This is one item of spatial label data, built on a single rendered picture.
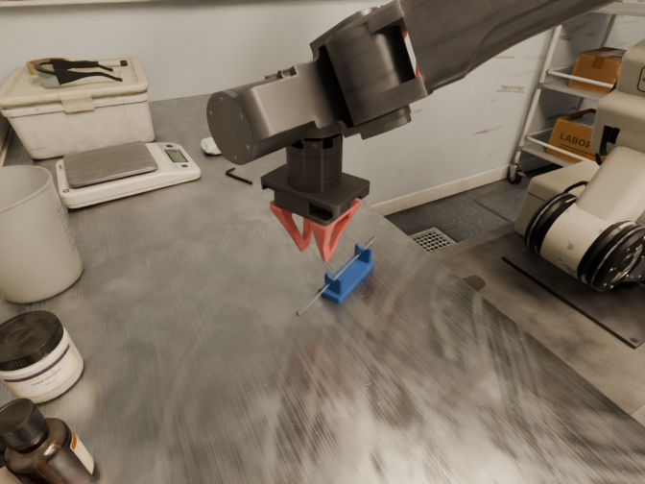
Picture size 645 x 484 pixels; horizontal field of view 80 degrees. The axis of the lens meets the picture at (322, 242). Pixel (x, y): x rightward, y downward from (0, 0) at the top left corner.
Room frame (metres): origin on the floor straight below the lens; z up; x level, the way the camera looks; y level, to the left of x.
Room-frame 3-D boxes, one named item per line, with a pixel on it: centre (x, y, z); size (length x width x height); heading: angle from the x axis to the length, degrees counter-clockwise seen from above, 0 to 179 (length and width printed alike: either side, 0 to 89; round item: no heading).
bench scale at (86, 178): (0.75, 0.41, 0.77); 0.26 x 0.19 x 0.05; 122
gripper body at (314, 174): (0.37, 0.01, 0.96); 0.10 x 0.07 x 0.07; 54
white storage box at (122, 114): (1.03, 0.62, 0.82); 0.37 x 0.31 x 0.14; 25
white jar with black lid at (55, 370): (0.26, 0.30, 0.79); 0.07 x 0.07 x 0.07
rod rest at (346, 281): (0.42, -0.04, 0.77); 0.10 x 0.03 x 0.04; 145
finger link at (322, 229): (0.36, 0.00, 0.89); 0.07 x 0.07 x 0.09; 54
